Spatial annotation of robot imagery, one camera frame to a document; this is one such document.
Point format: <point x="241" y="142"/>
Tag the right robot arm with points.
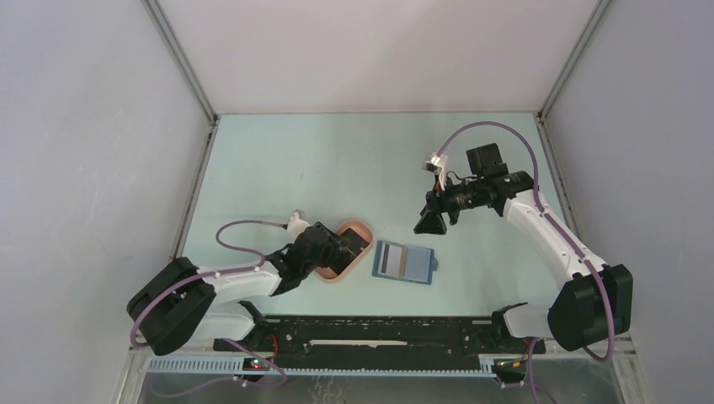
<point x="594" y="298"/>

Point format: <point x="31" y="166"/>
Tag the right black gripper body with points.
<point x="455" y="198"/>

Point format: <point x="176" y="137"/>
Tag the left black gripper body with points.
<point x="331" y="250"/>

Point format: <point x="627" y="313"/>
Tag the aluminium frame rail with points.
<point x="220" y="359"/>

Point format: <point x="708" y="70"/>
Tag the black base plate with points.
<point x="382" y="343"/>

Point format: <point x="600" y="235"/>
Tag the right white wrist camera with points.
<point x="436" y="164"/>

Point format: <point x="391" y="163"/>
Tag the pink oval tray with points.
<point x="362" y="262"/>

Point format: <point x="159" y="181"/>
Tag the gold credit card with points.
<point x="402" y="262"/>

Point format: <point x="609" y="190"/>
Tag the blue card holder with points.
<point x="421" y="264"/>

